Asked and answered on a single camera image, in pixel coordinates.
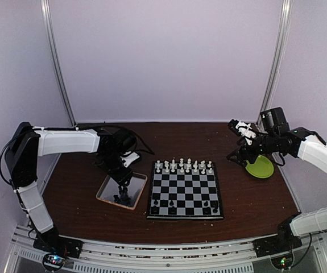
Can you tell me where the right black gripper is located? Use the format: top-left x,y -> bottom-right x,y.
226,133 -> 278,167

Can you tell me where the black and grey chessboard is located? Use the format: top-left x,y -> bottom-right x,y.
147,161 -> 224,220

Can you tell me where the aluminium front rail frame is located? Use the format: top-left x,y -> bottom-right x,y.
3,223 -> 327,273

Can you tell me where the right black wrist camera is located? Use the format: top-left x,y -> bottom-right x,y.
260,107 -> 289,135

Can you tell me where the pile of black chess pieces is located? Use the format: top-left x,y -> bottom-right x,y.
113,186 -> 131,206

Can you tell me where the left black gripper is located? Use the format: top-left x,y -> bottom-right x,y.
101,151 -> 133,187

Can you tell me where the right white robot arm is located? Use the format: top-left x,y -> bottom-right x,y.
227,119 -> 327,251

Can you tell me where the aluminium frame post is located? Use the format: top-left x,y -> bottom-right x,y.
255,0 -> 291,129
40,0 -> 76,126

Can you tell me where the white king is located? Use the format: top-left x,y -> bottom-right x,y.
186,158 -> 192,168

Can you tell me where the white queen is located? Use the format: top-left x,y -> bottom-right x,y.
179,158 -> 184,168

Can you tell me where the left aluminium frame post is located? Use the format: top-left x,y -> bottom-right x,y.
40,0 -> 76,126

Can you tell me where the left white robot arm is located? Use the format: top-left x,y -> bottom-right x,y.
1,122 -> 140,253

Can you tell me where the wooden tray with mirror base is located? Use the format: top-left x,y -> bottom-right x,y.
96,172 -> 148,210

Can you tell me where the right aluminium frame post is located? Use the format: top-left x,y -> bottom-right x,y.
255,0 -> 291,129

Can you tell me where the black knight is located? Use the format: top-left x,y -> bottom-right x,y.
202,208 -> 211,215

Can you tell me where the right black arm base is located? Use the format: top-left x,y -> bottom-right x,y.
253,235 -> 303,271

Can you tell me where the green plate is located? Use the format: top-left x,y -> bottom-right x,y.
245,155 -> 274,179

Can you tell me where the black rook corner piece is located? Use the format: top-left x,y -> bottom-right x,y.
151,206 -> 157,214

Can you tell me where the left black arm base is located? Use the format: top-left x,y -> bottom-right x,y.
33,237 -> 83,272

